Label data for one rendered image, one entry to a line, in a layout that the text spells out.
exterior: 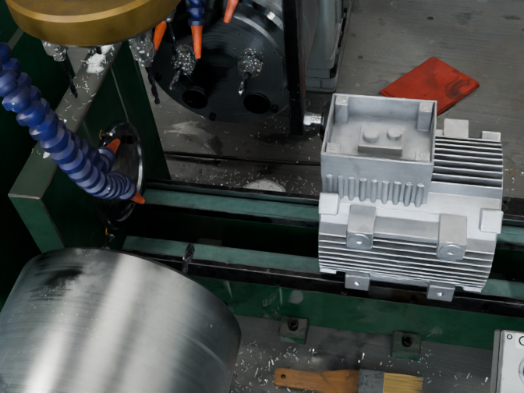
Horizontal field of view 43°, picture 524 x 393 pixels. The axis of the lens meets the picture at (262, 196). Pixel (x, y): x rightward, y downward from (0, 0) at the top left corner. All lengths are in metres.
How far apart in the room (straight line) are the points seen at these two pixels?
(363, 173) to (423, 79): 0.62
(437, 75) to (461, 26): 0.18
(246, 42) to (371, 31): 0.54
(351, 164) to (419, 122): 0.11
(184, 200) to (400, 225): 0.37
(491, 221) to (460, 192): 0.05
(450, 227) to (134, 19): 0.40
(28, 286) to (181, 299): 0.15
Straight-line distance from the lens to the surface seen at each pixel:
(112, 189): 0.62
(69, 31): 0.64
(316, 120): 0.93
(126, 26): 0.63
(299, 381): 0.94
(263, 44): 0.96
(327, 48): 1.24
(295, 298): 0.93
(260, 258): 0.91
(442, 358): 0.98
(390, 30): 1.47
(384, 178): 0.74
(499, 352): 0.70
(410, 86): 1.32
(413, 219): 0.77
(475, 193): 0.77
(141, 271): 0.63
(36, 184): 0.76
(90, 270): 0.64
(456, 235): 0.75
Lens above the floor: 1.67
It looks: 50 degrees down
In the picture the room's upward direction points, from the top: 7 degrees counter-clockwise
